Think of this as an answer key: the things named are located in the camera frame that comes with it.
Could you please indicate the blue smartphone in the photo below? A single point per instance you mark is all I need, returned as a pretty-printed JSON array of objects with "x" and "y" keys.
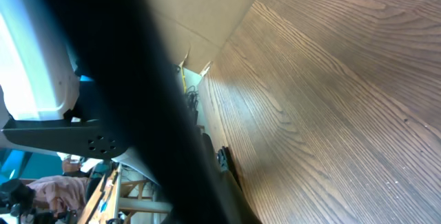
[{"x": 118, "y": 43}]

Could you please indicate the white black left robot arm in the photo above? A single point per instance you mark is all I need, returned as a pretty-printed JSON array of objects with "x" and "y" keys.
[{"x": 37, "y": 78}]

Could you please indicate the brown cardboard backdrop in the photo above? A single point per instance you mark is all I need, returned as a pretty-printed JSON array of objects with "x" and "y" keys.
[{"x": 194, "y": 31}]

